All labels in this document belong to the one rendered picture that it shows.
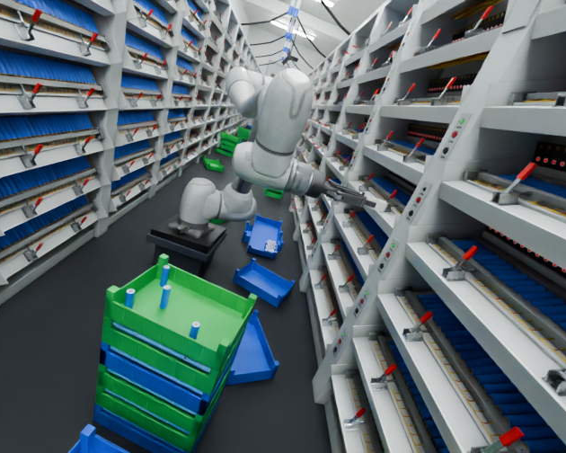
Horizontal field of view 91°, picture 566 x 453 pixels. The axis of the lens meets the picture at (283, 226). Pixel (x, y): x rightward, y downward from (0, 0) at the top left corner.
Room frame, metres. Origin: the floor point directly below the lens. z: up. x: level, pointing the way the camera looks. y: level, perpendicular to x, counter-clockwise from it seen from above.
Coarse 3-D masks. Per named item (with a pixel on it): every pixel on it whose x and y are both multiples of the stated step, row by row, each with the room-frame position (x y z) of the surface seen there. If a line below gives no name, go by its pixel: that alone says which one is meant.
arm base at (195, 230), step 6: (174, 222) 1.28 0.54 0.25; (180, 222) 1.26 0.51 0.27; (186, 222) 1.25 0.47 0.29; (174, 228) 1.25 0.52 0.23; (180, 228) 1.21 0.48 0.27; (186, 228) 1.24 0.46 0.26; (192, 228) 1.25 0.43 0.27; (198, 228) 1.27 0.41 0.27; (204, 228) 1.30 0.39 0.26; (210, 228) 1.36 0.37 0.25; (192, 234) 1.23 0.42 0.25; (198, 234) 1.24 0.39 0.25; (204, 234) 1.30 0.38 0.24
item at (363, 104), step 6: (378, 90) 2.10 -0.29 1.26; (360, 96) 1.97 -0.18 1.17; (366, 96) 2.17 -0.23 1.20; (372, 96) 2.17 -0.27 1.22; (348, 102) 2.15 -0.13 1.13; (354, 102) 1.98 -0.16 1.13; (360, 102) 2.03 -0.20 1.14; (366, 102) 1.91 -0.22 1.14; (372, 102) 1.71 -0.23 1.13; (348, 108) 2.09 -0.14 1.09; (354, 108) 1.93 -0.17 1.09; (360, 108) 1.79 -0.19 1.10; (366, 108) 1.69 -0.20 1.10; (372, 108) 1.58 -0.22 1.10
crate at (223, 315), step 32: (160, 256) 0.65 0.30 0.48; (128, 288) 0.54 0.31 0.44; (160, 288) 0.62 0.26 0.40; (192, 288) 0.65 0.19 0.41; (128, 320) 0.46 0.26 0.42; (160, 320) 0.51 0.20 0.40; (192, 320) 0.55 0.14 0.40; (224, 320) 0.58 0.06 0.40; (192, 352) 0.44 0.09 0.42; (224, 352) 0.44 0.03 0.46
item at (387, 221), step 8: (352, 176) 1.46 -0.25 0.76; (360, 176) 1.45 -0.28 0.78; (368, 176) 1.45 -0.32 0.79; (376, 176) 1.48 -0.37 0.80; (392, 176) 1.40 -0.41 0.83; (352, 184) 1.39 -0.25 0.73; (360, 184) 1.39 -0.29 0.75; (408, 184) 1.23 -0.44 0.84; (360, 192) 1.25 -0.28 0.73; (368, 192) 1.25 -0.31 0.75; (376, 192) 1.25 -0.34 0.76; (392, 208) 1.05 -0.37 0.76; (376, 216) 1.02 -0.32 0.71; (384, 216) 0.97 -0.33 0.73; (392, 216) 0.97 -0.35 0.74; (400, 216) 0.86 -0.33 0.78; (384, 224) 0.94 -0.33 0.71; (392, 224) 0.90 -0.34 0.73
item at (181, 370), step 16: (112, 336) 0.47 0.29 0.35; (128, 336) 0.46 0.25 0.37; (240, 336) 0.58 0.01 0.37; (128, 352) 0.46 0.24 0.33; (144, 352) 0.46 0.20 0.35; (160, 352) 0.45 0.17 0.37; (160, 368) 0.45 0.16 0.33; (176, 368) 0.45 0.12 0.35; (192, 368) 0.44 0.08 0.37; (224, 368) 0.49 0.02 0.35; (192, 384) 0.44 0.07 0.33; (208, 384) 0.44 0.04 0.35
